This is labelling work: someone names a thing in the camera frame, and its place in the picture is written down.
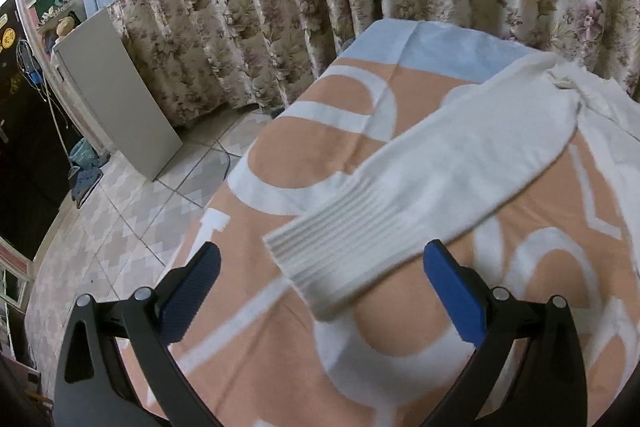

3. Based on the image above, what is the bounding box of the orange white lettered bedsheet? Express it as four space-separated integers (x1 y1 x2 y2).
170 20 639 426

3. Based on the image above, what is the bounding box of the white knit sweater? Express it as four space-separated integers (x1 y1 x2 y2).
264 52 639 321

